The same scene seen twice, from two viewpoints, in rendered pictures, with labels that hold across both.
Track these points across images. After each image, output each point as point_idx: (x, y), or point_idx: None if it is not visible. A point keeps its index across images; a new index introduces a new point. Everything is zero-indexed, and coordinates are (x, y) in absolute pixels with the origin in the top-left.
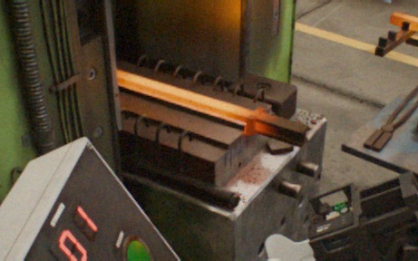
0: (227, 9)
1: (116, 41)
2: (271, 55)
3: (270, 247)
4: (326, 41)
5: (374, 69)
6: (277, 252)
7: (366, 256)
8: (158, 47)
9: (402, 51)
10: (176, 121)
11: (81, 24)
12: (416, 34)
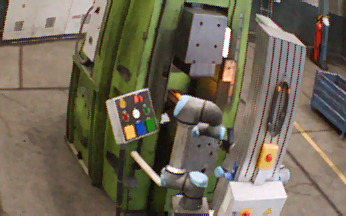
0: (213, 89)
1: (189, 90)
2: (226, 108)
3: (165, 115)
4: (308, 143)
5: (313, 157)
6: (166, 116)
7: (173, 116)
8: (198, 95)
9: (327, 155)
10: None
11: (163, 74)
12: (337, 152)
